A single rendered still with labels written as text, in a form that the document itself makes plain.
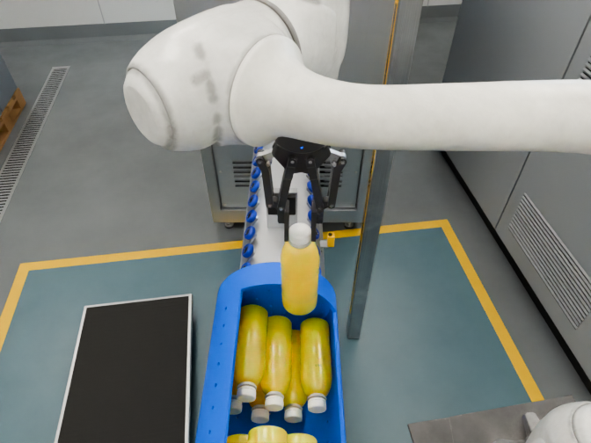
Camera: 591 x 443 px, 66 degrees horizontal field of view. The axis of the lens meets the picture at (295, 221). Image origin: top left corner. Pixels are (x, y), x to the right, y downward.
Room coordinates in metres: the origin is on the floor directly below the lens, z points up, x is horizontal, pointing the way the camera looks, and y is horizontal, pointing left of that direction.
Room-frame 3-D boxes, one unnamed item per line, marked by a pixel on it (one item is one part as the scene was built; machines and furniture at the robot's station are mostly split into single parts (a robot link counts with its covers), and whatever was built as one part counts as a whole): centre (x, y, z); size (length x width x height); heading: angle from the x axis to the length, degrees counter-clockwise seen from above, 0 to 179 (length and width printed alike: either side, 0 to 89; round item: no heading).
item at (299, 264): (0.53, -0.01, 1.34); 0.07 x 0.07 x 0.19
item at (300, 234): (0.53, -0.01, 1.44); 0.04 x 0.04 x 0.02
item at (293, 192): (1.05, 0.04, 1.00); 0.10 x 0.04 x 0.15; 90
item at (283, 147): (0.53, -0.01, 1.62); 0.08 x 0.07 x 0.09; 90
